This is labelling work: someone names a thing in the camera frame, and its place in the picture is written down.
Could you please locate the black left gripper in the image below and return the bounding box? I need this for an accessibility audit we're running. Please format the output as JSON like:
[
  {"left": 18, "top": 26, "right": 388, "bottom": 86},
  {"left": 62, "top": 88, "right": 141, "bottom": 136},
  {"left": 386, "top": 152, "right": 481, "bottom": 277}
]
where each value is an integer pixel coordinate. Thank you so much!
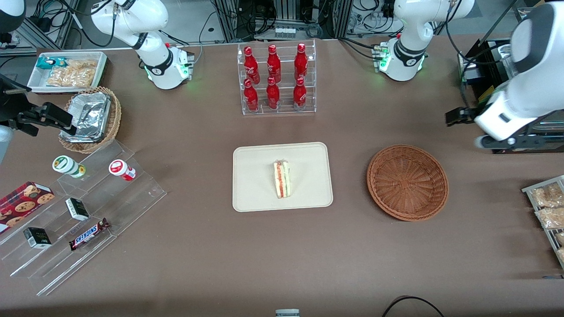
[{"left": 445, "top": 107, "right": 480, "bottom": 128}]

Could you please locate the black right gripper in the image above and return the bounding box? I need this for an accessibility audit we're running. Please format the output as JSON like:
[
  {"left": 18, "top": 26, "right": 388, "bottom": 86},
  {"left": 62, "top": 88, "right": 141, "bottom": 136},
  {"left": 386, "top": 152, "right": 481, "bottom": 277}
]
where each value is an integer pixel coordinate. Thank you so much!
[{"left": 8, "top": 102, "right": 78, "bottom": 136}]

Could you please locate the triangle sandwich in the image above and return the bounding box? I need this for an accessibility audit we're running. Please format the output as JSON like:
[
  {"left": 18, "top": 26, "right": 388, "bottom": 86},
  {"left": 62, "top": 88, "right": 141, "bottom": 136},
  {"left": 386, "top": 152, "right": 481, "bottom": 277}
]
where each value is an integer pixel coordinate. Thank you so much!
[{"left": 273, "top": 159, "right": 292, "bottom": 200}]

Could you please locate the small tan wicker basket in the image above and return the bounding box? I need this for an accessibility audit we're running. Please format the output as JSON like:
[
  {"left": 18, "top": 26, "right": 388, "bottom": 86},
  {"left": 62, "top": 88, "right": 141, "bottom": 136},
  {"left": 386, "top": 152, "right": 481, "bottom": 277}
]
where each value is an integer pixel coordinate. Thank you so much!
[{"left": 58, "top": 86, "right": 122, "bottom": 154}]

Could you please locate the round brown wicker basket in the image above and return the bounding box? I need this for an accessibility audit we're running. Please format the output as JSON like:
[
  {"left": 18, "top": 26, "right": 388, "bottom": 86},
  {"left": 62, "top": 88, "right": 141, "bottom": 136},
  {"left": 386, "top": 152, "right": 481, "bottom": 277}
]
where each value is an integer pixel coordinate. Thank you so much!
[{"left": 367, "top": 144, "right": 449, "bottom": 221}]

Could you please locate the cream plastic serving tray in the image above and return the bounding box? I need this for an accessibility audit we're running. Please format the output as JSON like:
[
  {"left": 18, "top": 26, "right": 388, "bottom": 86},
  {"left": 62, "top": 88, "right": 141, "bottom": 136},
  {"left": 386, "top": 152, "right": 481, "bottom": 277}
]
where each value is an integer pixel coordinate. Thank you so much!
[{"left": 232, "top": 142, "right": 334, "bottom": 213}]

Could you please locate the silver foil container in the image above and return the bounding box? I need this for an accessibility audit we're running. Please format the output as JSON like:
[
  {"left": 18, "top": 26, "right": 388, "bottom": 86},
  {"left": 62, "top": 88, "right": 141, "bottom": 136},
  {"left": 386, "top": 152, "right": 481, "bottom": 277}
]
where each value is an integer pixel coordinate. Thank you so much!
[{"left": 61, "top": 92, "right": 111, "bottom": 142}]

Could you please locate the green-lidded white cup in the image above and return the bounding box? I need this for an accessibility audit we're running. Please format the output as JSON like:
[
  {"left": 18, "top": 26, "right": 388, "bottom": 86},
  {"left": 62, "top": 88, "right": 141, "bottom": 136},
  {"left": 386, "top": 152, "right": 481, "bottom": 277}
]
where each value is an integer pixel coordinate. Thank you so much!
[{"left": 52, "top": 155, "right": 87, "bottom": 179}]

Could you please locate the white rectangular snack bin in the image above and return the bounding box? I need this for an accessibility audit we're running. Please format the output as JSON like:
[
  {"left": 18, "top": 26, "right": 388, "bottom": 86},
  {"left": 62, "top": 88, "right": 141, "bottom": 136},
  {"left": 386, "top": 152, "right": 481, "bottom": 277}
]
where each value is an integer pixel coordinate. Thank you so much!
[{"left": 26, "top": 51, "right": 109, "bottom": 94}]

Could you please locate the clear bag of crackers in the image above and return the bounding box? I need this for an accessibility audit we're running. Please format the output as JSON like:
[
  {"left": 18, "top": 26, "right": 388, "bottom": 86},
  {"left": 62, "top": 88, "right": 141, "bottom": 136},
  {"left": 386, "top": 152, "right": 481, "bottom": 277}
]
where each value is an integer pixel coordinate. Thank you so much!
[{"left": 46, "top": 59, "right": 98, "bottom": 87}]

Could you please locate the teal snack packet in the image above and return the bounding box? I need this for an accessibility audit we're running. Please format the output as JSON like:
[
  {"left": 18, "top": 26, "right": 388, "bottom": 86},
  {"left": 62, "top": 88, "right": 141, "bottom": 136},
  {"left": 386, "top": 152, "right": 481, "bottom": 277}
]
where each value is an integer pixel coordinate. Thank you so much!
[{"left": 37, "top": 56, "right": 67, "bottom": 70}]

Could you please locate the red-lidded white cup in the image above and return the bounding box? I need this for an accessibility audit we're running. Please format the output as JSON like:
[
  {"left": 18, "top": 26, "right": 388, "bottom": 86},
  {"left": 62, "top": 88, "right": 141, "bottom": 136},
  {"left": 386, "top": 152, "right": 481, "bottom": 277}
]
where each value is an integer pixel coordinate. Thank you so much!
[{"left": 108, "top": 159, "right": 137, "bottom": 182}]

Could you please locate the black equipment box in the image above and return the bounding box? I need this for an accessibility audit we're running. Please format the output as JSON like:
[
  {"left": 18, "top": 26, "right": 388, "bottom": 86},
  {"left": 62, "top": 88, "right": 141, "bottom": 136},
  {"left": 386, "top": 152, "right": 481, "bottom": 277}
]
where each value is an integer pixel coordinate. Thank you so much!
[{"left": 457, "top": 39, "right": 564, "bottom": 155}]

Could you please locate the small black carton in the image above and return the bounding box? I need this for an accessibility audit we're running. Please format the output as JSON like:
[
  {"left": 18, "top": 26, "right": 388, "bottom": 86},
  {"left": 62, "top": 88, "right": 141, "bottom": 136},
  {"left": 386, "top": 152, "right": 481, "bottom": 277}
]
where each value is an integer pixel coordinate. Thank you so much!
[
  {"left": 23, "top": 227, "right": 52, "bottom": 250},
  {"left": 65, "top": 197, "right": 90, "bottom": 222}
]

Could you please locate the red cookie box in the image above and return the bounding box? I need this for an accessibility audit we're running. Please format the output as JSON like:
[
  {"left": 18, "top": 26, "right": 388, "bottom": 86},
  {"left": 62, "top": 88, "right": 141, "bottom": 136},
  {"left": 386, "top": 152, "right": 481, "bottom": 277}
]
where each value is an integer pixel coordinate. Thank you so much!
[{"left": 0, "top": 181, "right": 56, "bottom": 234}]

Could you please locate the clear acrylic stepped shelf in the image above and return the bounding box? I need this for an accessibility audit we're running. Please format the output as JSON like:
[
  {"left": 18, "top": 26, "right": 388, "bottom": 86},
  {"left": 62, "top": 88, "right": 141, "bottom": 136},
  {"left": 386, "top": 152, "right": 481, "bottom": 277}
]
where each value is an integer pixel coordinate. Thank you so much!
[{"left": 0, "top": 139, "right": 167, "bottom": 297}]

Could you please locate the Snickers chocolate bar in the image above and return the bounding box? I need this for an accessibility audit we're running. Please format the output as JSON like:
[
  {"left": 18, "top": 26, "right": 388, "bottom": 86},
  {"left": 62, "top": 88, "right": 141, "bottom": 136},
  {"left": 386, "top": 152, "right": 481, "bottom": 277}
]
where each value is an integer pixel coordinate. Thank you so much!
[{"left": 69, "top": 217, "right": 111, "bottom": 252}]

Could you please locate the clear bag of snacks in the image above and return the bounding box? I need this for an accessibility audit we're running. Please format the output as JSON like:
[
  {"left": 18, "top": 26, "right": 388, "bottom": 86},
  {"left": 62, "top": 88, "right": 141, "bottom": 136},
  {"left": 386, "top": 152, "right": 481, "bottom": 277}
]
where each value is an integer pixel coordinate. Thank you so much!
[
  {"left": 535, "top": 206, "right": 564, "bottom": 230},
  {"left": 531, "top": 182, "right": 564, "bottom": 208}
]

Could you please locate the red cola bottle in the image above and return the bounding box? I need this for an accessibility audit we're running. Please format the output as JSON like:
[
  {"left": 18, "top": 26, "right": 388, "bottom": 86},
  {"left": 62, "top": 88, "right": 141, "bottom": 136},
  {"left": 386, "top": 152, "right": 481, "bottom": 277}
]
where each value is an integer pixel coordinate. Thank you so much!
[
  {"left": 267, "top": 44, "right": 282, "bottom": 84},
  {"left": 266, "top": 76, "right": 281, "bottom": 110},
  {"left": 293, "top": 77, "right": 308, "bottom": 110},
  {"left": 243, "top": 78, "right": 260, "bottom": 112},
  {"left": 294, "top": 43, "right": 308, "bottom": 81},
  {"left": 244, "top": 46, "right": 261, "bottom": 85}
]

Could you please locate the clear acrylic bottle rack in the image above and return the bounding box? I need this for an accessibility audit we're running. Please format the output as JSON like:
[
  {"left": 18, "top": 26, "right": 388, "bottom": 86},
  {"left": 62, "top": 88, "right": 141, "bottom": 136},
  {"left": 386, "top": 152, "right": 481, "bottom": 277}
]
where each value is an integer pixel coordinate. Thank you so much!
[{"left": 237, "top": 39, "right": 317, "bottom": 116}]

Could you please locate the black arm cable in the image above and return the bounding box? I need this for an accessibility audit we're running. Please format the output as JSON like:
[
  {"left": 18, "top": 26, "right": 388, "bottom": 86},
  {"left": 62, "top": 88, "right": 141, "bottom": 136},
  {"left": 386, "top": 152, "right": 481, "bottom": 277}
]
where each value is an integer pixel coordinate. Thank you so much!
[{"left": 444, "top": 0, "right": 521, "bottom": 116}]

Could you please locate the grey wire rack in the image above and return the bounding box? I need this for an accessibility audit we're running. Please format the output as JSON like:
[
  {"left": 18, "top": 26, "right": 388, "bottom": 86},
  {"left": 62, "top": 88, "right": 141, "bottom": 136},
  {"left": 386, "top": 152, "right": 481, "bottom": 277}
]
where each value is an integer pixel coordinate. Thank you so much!
[{"left": 522, "top": 175, "right": 564, "bottom": 269}]

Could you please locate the black looped cable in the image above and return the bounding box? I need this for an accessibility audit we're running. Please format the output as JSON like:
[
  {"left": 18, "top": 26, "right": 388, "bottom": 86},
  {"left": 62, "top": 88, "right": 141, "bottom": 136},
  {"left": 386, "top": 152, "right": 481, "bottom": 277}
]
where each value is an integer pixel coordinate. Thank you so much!
[{"left": 381, "top": 295, "right": 446, "bottom": 317}]

